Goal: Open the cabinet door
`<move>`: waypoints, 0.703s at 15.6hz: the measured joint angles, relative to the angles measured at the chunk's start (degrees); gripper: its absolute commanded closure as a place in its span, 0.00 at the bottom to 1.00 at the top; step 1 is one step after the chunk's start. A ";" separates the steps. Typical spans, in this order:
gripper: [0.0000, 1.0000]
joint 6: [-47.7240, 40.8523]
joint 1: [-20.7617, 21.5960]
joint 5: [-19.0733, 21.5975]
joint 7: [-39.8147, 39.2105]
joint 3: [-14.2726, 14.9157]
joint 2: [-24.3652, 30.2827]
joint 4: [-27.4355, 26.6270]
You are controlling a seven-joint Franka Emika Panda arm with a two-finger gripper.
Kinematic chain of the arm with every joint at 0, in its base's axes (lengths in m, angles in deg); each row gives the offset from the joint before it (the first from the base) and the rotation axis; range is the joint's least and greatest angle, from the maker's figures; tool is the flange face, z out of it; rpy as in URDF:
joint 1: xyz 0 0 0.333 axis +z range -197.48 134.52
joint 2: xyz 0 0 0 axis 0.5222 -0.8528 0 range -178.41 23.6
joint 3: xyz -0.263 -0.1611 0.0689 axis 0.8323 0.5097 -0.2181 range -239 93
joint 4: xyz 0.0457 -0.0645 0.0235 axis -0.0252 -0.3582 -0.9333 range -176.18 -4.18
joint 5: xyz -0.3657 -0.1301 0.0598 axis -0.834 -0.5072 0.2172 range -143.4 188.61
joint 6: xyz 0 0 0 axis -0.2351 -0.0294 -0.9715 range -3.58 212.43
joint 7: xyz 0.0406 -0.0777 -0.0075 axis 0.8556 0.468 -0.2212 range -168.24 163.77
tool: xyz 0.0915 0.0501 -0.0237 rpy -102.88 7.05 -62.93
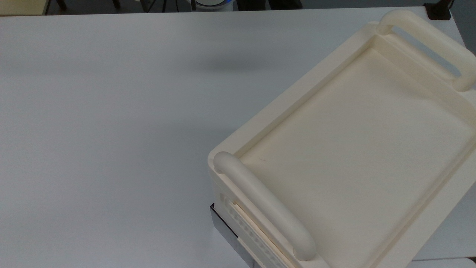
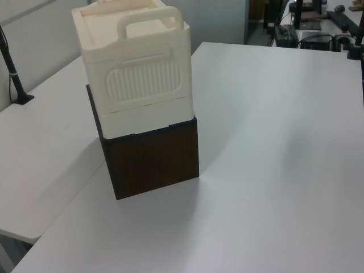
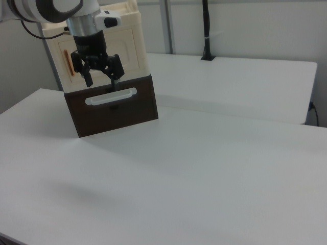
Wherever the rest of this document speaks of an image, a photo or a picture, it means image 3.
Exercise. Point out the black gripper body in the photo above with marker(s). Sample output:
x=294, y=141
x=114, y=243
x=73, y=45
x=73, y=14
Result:
x=89, y=44

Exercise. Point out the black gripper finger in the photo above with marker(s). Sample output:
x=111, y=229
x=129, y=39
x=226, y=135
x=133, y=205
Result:
x=79, y=65
x=115, y=67

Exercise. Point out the cream cabinet door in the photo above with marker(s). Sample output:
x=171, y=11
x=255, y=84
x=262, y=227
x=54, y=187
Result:
x=125, y=51

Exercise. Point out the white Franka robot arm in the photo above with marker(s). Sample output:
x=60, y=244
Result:
x=33, y=10

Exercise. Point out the cream plastic cabinet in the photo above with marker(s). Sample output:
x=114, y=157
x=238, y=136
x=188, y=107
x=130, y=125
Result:
x=143, y=51

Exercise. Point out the dark brown drawer unit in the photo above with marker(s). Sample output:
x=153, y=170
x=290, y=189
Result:
x=115, y=120

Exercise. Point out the black pole with clamp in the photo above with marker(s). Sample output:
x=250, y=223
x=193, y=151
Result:
x=206, y=25

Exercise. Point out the grey partition frame post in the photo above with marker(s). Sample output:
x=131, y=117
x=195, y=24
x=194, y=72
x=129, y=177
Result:
x=167, y=25

